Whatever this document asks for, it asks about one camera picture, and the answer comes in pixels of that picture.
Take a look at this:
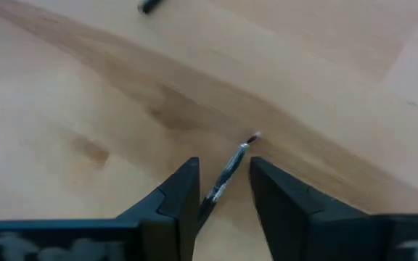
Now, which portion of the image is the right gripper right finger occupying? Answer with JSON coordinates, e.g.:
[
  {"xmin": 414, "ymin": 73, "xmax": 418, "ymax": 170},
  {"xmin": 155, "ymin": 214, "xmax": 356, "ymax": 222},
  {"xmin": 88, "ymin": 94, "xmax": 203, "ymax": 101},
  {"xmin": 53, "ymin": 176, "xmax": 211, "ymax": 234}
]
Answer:
[{"xmin": 248, "ymin": 156, "xmax": 418, "ymax": 261}]

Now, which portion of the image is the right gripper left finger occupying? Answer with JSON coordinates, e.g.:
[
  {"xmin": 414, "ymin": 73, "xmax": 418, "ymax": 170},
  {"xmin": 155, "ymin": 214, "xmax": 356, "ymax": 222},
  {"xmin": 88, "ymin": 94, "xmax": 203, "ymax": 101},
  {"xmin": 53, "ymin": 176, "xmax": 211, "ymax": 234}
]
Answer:
[{"xmin": 0, "ymin": 157, "xmax": 201, "ymax": 261}]

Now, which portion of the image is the thin black makeup brush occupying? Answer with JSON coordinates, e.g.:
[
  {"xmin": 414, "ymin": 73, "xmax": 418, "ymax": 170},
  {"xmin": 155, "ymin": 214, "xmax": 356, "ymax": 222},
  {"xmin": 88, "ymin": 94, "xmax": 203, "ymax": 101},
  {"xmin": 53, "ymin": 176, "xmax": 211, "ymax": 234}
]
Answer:
[
  {"xmin": 137, "ymin": 0, "xmax": 165, "ymax": 15},
  {"xmin": 195, "ymin": 132, "xmax": 262, "ymax": 233}
]

